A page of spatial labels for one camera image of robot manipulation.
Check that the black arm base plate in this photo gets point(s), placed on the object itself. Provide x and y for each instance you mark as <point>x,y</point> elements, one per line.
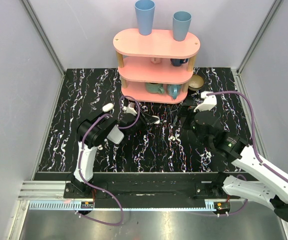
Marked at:
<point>184,185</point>

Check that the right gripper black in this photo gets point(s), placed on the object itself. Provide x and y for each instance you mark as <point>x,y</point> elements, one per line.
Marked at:
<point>186,110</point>

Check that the right orange connector board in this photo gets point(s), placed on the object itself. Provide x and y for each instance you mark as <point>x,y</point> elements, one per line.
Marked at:
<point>222,206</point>

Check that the left orange connector board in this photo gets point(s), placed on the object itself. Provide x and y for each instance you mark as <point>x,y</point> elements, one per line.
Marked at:
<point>87,204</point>

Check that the pink mug on shelf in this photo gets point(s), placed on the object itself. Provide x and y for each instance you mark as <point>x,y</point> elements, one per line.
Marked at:
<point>156,60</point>

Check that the white oval pebble case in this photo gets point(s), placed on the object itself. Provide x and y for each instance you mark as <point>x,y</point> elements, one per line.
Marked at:
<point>108,107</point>

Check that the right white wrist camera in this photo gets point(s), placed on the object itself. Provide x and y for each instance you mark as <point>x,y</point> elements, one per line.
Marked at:
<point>209,102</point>

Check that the brown ceramic bowl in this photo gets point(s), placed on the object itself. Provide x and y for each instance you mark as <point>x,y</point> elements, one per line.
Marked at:
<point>195,83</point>

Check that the teal glazed ceramic mug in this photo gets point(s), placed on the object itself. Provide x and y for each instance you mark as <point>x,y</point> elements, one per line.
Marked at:
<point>154,88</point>

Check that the pink three-tier wooden shelf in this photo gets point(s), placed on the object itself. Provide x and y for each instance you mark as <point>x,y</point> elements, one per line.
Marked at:
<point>134,52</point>

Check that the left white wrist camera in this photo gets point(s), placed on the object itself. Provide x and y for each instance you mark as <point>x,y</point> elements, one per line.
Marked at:
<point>130,109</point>

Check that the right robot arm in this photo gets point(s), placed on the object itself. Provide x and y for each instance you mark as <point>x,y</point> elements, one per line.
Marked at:
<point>272,189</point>

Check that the blue butterfly mug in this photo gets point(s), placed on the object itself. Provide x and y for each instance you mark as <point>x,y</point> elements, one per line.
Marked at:
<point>173,90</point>

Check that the dark blue mug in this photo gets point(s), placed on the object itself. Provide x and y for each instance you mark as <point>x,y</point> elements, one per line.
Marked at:
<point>178,62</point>

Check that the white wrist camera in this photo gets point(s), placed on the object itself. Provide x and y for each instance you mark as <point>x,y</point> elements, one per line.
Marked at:
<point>130,109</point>
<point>209,102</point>

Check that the left light blue cup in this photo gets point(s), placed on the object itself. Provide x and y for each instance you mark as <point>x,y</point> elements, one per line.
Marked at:
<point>145,14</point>

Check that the right light blue cup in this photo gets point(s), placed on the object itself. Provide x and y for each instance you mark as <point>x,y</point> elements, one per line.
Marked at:
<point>181,24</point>

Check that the orange connector board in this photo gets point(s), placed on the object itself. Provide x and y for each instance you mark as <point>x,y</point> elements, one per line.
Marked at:
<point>87,204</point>
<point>222,206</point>

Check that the light blue cup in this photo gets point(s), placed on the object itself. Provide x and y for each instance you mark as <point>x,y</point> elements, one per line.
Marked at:
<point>145,14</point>
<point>181,24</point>

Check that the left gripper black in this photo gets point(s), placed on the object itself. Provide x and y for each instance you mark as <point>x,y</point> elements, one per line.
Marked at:
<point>139,117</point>

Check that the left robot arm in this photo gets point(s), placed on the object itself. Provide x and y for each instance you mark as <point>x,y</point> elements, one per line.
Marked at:
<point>91,134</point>

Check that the white earbuds charging case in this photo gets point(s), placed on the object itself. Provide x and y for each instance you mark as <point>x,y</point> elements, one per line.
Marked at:
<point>154,120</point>

